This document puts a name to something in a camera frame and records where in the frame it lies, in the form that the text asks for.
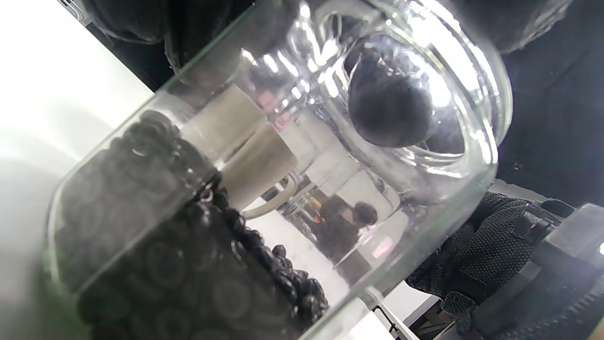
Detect clear glass jar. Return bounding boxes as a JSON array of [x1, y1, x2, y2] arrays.
[[45, 0, 515, 340]]

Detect person's right hand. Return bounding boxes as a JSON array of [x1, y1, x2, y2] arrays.
[[405, 191, 563, 331]]

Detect pile of dark coffee beans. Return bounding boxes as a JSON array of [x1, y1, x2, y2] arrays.
[[50, 110, 331, 340]]

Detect beige cup with handle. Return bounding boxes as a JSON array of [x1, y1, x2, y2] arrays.
[[182, 85, 314, 220]]

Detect person's left hand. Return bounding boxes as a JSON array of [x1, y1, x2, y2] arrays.
[[83, 0, 574, 148]]

